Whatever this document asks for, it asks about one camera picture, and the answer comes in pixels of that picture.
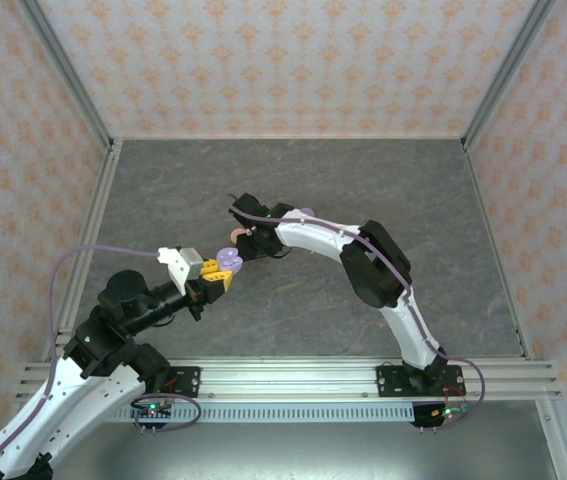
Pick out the short aluminium frame profile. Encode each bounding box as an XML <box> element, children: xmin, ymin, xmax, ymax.
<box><xmin>536</xmin><ymin>399</ymin><xmax>567</xmax><ymax>480</ymax></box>

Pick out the aluminium corner post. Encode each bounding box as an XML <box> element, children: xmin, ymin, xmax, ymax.
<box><xmin>14</xmin><ymin>0</ymin><xmax>117</xmax><ymax>151</ymax></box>
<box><xmin>461</xmin><ymin>0</ymin><xmax>560</xmax><ymax>151</ymax></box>

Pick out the wide aluminium side rail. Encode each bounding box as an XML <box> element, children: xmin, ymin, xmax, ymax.
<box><xmin>40</xmin><ymin>139</ymin><xmax>124</xmax><ymax>364</ymax></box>

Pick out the thin aluminium side rail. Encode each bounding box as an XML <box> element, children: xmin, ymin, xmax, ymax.
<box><xmin>461</xmin><ymin>139</ymin><xmax>534</xmax><ymax>361</ymax></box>

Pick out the wide aluminium base rail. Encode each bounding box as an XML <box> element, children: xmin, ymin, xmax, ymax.
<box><xmin>17</xmin><ymin>357</ymin><xmax>564</xmax><ymax>401</ymax></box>

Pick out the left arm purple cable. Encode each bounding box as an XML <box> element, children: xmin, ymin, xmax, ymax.
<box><xmin>0</xmin><ymin>244</ymin><xmax>203</xmax><ymax>480</ymax></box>

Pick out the white slotted cable duct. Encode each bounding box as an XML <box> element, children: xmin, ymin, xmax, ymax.
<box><xmin>105</xmin><ymin>402</ymin><xmax>418</xmax><ymax>426</ymax></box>

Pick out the grey metal base plate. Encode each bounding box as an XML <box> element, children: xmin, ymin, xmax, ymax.
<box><xmin>47</xmin><ymin>422</ymin><xmax>559</xmax><ymax>480</ymax></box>

